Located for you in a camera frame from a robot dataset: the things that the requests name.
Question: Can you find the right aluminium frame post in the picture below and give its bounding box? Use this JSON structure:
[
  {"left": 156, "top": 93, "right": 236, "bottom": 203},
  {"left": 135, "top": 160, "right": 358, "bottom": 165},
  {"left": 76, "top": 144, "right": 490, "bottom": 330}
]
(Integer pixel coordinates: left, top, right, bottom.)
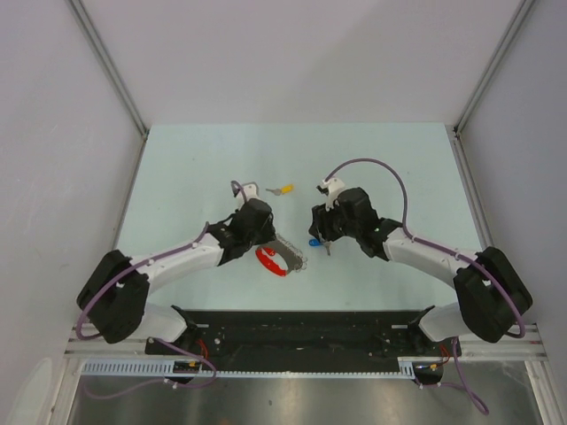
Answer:
[{"left": 452, "top": 0, "right": 539, "bottom": 135}]

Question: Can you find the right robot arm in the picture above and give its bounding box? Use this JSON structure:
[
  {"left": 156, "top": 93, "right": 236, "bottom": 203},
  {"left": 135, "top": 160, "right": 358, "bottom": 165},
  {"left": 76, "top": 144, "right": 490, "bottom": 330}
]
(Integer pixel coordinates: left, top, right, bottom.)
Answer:
[{"left": 308, "top": 182, "right": 533, "bottom": 355}]

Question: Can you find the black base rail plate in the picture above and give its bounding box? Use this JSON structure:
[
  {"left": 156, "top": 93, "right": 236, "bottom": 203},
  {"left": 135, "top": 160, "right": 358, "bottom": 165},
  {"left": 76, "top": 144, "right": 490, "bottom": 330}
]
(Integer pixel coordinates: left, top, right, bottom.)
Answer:
[{"left": 171, "top": 309, "right": 452, "bottom": 359}]

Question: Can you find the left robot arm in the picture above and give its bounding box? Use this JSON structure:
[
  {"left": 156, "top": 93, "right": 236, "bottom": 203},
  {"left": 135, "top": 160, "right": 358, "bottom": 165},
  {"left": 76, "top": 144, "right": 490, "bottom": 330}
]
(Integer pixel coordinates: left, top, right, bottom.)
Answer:
[{"left": 75, "top": 198, "right": 276, "bottom": 354}]

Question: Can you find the key with blue white tag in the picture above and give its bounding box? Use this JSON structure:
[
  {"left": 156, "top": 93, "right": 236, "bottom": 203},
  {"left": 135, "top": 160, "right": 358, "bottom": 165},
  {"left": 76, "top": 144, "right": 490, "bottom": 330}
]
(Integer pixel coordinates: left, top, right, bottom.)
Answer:
[{"left": 308, "top": 238, "right": 331, "bottom": 256}]

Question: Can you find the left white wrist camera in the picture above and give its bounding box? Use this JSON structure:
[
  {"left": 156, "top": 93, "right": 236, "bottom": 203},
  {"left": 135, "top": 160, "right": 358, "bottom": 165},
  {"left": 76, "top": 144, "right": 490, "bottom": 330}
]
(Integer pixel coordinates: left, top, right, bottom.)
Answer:
[{"left": 230, "top": 180, "right": 260, "bottom": 210}]

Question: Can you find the aluminium frame post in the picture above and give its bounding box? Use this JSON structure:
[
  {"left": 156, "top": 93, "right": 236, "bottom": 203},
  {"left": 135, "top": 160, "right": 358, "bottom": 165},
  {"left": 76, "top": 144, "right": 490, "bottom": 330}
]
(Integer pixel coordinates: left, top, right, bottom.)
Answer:
[
  {"left": 452, "top": 0, "right": 539, "bottom": 135},
  {"left": 65, "top": 0, "right": 149, "bottom": 140}
]

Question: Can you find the key with yellow tag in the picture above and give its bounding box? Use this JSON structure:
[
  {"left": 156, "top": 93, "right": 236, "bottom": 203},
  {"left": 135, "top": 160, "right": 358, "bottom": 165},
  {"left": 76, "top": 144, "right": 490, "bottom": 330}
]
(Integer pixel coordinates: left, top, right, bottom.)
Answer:
[{"left": 266, "top": 184, "right": 294, "bottom": 196}]

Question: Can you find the white slotted cable duct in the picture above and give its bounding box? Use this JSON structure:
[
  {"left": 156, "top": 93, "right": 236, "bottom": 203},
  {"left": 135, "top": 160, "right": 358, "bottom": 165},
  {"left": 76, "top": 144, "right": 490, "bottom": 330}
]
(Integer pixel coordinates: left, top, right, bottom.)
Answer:
[{"left": 81, "top": 359, "right": 441, "bottom": 380}]

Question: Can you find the red handled keyring holder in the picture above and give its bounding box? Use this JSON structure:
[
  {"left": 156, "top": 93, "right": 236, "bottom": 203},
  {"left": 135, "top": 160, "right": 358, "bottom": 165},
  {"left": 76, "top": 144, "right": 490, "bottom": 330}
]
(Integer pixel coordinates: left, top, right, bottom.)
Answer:
[{"left": 255, "top": 235, "right": 307, "bottom": 277}]

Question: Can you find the left aluminium frame post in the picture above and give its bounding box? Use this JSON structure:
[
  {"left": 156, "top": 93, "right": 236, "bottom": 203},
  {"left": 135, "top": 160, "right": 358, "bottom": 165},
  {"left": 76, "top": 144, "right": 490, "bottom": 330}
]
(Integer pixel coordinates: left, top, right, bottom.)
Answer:
[{"left": 65, "top": 0, "right": 149, "bottom": 140}]

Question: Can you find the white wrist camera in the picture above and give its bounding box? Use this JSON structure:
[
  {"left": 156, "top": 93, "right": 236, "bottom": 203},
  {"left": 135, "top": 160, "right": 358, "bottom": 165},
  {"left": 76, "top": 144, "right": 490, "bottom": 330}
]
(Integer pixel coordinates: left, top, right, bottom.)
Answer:
[
  {"left": 230, "top": 180, "right": 260, "bottom": 210},
  {"left": 316, "top": 177, "right": 346, "bottom": 212}
]

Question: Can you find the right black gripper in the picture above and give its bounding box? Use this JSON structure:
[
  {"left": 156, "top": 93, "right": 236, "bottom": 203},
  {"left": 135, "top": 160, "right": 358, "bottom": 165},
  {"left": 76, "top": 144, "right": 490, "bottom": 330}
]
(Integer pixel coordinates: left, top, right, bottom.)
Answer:
[{"left": 309, "top": 198, "right": 361, "bottom": 244}]

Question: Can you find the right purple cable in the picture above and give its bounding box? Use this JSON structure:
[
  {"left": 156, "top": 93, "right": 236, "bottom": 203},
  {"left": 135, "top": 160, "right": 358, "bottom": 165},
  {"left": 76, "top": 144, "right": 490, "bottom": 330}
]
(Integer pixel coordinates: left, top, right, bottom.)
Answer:
[{"left": 321, "top": 158, "right": 528, "bottom": 416}]

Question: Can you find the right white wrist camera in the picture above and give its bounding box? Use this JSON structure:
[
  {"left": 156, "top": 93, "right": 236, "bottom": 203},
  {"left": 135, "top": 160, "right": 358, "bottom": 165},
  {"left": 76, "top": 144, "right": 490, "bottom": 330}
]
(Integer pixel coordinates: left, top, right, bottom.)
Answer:
[{"left": 316, "top": 177, "right": 346, "bottom": 212}]

